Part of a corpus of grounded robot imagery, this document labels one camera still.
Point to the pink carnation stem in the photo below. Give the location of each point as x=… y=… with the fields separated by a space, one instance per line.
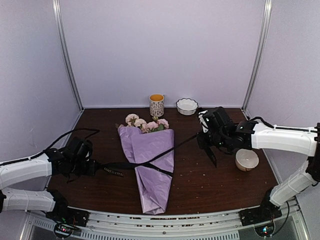
x=158 y=124

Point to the left aluminium frame post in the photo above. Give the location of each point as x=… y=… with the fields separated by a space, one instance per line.
x=56 y=4

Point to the pale pink rose stem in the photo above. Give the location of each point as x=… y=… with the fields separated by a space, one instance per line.
x=133 y=120

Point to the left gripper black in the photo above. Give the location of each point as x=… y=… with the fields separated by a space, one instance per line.
x=91 y=170

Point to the patterned cup with orange inside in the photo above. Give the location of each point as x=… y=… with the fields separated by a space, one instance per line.
x=156 y=105

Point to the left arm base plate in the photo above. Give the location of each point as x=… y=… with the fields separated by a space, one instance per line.
x=72 y=216

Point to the right aluminium frame post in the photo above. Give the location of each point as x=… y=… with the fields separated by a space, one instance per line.
x=264 y=30

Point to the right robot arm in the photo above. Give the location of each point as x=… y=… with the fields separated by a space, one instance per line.
x=304 y=140

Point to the green circuit board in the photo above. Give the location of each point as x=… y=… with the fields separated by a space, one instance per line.
x=62 y=231
x=265 y=230

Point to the left green circuit board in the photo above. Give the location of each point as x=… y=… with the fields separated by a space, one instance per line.
x=62 y=231

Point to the plain white bowl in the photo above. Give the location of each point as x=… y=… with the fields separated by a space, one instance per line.
x=246 y=160

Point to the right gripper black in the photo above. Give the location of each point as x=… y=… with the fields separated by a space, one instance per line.
x=202 y=142

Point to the black printed ribbon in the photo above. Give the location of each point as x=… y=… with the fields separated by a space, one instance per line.
x=150 y=160

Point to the aluminium frame post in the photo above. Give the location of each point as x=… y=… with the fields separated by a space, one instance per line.
x=56 y=4
x=264 y=30

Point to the purple wrapping paper sheet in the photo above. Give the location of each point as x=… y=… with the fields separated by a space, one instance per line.
x=153 y=185

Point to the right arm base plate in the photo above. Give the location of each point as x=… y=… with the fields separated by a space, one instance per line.
x=256 y=215

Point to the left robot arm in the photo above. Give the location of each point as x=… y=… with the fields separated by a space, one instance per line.
x=43 y=164

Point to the white scalloped bowl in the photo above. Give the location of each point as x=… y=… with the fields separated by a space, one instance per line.
x=186 y=106

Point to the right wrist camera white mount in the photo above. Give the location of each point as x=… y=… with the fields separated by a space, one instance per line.
x=200 y=112

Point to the front aluminium rail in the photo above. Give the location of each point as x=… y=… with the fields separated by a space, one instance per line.
x=223 y=225

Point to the right green circuit board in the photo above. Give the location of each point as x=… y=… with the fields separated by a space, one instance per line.
x=265 y=230

